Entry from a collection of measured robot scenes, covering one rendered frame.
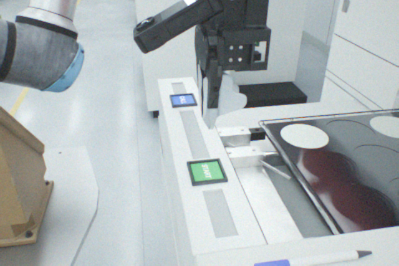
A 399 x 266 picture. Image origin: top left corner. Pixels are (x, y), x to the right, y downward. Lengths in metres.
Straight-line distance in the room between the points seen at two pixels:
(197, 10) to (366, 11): 0.81
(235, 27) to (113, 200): 1.63
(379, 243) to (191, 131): 0.36
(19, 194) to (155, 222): 1.24
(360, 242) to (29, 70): 0.61
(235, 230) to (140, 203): 1.48
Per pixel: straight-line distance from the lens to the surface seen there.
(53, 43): 0.73
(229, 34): 0.42
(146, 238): 1.76
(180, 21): 0.42
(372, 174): 0.73
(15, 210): 0.66
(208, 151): 0.61
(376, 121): 0.92
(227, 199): 0.51
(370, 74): 1.15
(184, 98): 0.78
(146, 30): 0.42
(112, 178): 2.13
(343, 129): 0.85
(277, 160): 0.81
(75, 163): 0.86
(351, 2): 1.24
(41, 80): 0.74
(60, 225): 0.71
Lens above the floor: 1.30
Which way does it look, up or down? 30 degrees down
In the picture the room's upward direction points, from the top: straight up
